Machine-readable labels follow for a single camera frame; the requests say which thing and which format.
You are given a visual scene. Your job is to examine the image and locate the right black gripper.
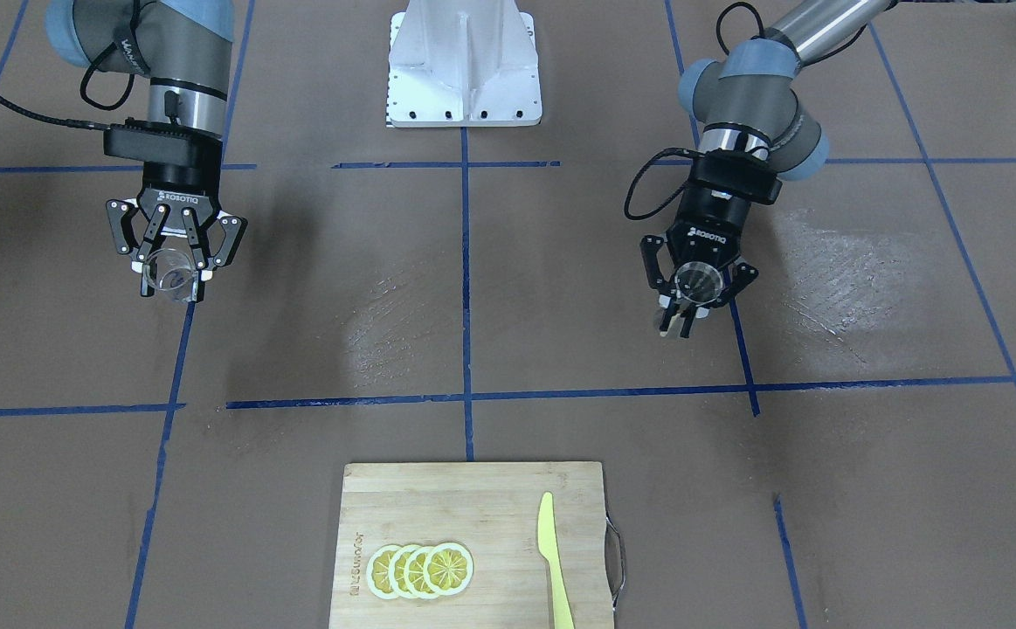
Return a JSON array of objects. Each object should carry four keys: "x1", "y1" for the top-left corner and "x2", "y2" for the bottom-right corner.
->
[{"x1": 104, "y1": 122, "x2": 248, "y2": 302}]

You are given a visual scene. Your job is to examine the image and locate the yellow plastic knife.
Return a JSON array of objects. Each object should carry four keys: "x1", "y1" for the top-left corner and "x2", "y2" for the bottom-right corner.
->
[{"x1": 536, "y1": 491, "x2": 575, "y2": 628}]

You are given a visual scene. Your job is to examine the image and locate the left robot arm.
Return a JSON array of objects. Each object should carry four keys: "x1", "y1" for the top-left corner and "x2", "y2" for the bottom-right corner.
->
[{"x1": 639, "y1": 1, "x2": 894, "y2": 338}]

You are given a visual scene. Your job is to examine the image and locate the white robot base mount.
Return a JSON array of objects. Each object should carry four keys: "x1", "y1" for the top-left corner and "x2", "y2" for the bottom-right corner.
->
[{"x1": 385, "y1": 1, "x2": 543, "y2": 128}]

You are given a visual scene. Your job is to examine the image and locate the clear glass measuring cup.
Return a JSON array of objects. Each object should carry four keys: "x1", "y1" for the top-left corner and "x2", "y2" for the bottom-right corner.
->
[{"x1": 141, "y1": 248, "x2": 200, "y2": 303}]

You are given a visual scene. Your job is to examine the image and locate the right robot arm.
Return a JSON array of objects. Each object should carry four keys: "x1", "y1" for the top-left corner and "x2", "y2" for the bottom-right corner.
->
[{"x1": 45, "y1": 1, "x2": 245, "y2": 303}]

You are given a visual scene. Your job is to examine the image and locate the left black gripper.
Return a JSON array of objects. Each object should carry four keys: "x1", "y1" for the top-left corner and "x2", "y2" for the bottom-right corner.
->
[{"x1": 640, "y1": 150, "x2": 782, "y2": 339}]

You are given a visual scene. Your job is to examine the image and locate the lemon slice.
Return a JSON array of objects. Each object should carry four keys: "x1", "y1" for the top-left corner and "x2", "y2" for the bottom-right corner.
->
[
  {"x1": 404, "y1": 546, "x2": 439, "y2": 600},
  {"x1": 424, "y1": 542, "x2": 475, "y2": 596},
  {"x1": 367, "y1": 544, "x2": 400, "y2": 600},
  {"x1": 387, "y1": 544, "x2": 421, "y2": 597}
]

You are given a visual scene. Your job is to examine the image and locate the wooden cutting board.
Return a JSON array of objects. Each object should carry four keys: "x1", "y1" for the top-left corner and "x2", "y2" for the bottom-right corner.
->
[{"x1": 328, "y1": 461, "x2": 615, "y2": 628}]

